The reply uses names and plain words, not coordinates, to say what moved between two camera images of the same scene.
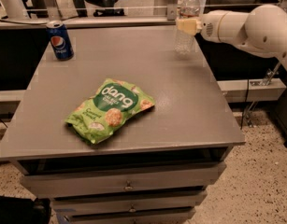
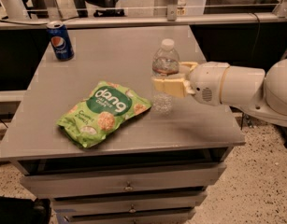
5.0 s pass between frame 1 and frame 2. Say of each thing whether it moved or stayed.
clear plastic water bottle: moved
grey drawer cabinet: stayed
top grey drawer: stayed
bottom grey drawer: stayed
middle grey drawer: stayed
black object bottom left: stayed
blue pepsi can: stayed
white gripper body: moved
